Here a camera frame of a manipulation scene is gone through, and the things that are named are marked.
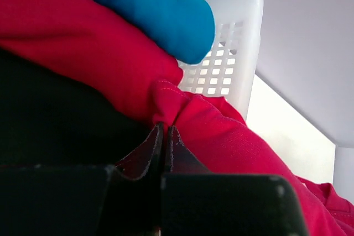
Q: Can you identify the rolled black t shirt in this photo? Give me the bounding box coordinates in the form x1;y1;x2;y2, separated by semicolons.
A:
1;51;150;166

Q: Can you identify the rolled red t shirt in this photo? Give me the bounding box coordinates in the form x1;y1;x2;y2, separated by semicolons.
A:
1;0;183;125

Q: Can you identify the white perforated plastic basket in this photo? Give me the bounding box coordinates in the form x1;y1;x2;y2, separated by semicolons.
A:
179;0;263;118

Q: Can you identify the red t shirt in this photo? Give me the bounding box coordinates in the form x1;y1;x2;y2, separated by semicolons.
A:
152;81;353;235
1;0;183;125

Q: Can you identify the rolled blue t shirt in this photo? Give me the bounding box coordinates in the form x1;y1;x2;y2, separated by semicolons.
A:
94;0;215;65

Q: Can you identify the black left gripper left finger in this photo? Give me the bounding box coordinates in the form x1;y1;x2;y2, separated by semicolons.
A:
1;124;163;235

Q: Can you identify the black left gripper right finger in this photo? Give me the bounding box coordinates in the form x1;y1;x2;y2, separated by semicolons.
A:
160;127;308;235

